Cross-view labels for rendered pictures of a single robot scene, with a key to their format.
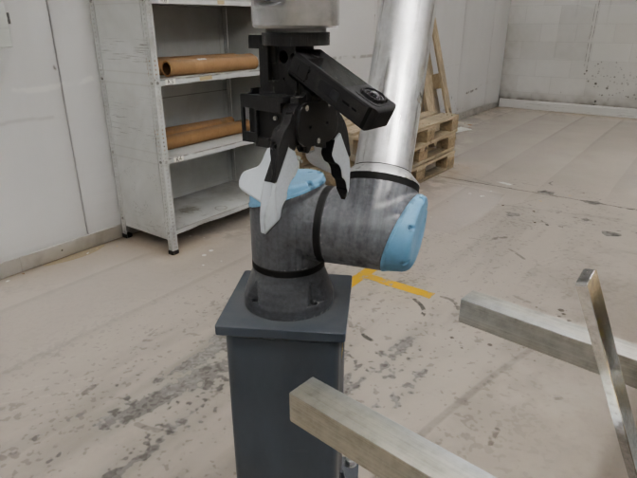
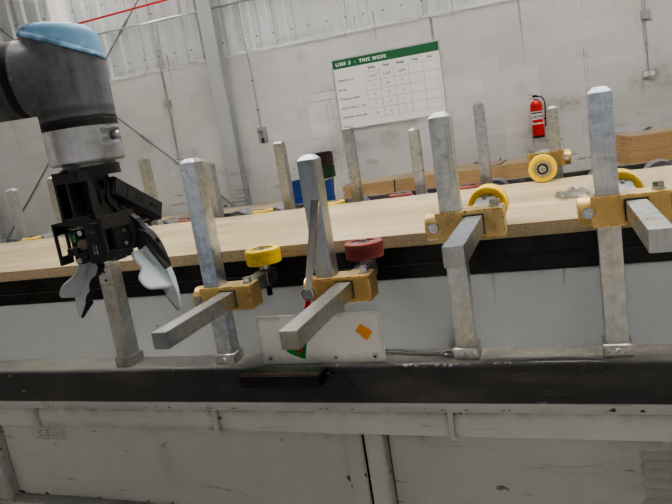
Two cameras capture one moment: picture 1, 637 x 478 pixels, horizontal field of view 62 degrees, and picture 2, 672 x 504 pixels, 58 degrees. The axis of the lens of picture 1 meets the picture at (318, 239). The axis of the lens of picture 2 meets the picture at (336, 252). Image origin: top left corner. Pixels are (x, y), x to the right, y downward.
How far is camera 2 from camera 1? 1.04 m
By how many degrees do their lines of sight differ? 104
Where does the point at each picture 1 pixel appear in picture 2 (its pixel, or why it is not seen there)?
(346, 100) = (151, 201)
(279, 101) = (127, 214)
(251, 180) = (151, 278)
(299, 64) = (121, 185)
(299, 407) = (300, 333)
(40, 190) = not seen: outside the picture
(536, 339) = (196, 323)
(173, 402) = not seen: outside the picture
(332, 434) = (310, 329)
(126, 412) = not seen: outside the picture
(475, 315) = (174, 335)
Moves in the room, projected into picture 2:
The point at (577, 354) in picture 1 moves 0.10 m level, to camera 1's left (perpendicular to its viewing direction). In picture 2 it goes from (208, 315) to (218, 328)
